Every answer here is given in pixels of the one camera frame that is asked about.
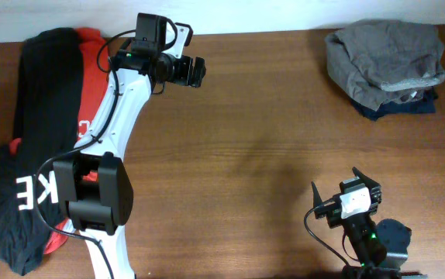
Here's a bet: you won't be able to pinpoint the black t-shirt white lettering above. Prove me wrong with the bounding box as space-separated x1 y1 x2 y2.
0 28 84 276

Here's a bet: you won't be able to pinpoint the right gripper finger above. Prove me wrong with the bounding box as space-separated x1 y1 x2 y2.
352 167 381 192
311 181 323 211

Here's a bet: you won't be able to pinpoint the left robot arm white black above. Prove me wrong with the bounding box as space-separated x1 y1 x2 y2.
51 13 206 278

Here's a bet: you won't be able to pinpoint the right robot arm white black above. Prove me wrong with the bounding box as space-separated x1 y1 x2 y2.
303 167 428 279

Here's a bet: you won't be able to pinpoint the folded navy blue garment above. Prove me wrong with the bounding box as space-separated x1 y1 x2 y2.
350 88 439 121

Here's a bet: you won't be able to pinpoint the grey shorts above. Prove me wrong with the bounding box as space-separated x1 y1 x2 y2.
325 19 445 111

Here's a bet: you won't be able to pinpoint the red t-shirt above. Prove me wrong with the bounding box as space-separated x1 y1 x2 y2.
9 26 110 256

